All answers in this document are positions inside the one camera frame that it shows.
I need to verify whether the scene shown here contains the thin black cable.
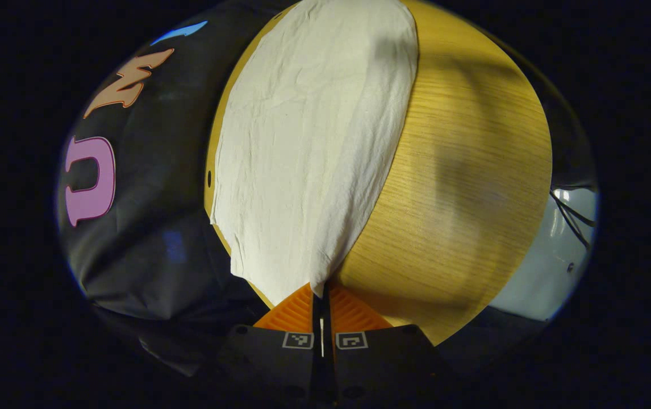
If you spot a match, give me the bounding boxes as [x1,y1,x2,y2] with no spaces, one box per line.
[552,190,596,228]
[553,196,592,249]

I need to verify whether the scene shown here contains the black backdrop cloth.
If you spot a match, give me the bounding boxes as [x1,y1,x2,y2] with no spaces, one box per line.
[56,0,315,370]

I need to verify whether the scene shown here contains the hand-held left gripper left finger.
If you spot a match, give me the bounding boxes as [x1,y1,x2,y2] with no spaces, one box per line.
[212,282,324,409]

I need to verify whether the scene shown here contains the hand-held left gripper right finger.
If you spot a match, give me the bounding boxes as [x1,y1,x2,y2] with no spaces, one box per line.
[324,282,439,409]

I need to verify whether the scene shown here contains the cream white jeans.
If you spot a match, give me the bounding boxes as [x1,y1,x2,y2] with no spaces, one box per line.
[210,0,420,299]

